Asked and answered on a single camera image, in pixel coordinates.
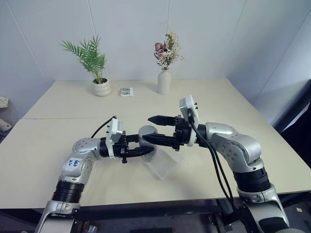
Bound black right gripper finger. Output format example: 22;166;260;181
141;133;176;148
147;115;176;127

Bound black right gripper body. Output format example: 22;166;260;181
172;116;193;152

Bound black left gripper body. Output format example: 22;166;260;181
113;132;130;164

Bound grey cylindrical jar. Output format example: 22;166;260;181
138;135;158;164

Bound grey round can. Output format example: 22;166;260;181
138;125;159;141

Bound clear plastic box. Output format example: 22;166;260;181
143;147;186;181

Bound small white printed box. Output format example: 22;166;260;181
120;86;134;98

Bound white ceramic vase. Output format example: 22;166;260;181
156;68;172;96

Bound white ribbed plant pot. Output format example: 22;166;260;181
91;77;112;97

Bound dried flower bouquet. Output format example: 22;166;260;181
154;20;186;71

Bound green palm plant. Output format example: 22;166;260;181
59;35;107;84

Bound black furniture piece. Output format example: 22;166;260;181
272;79;311;196

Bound beige fabric object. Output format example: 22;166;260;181
0;96;12;133

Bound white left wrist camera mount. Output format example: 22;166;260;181
105;117;125;160

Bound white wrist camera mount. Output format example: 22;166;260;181
105;117;125;160
178;94;201;148

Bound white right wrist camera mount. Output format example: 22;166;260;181
178;94;201;148

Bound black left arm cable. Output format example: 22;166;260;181
90;116;115;139

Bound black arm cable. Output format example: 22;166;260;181
188;113;234;210
194;126;242;217
90;116;115;139

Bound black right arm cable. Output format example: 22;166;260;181
194;126;242;217
188;113;234;210

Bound dark metal table frame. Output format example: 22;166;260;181
72;198;245;233

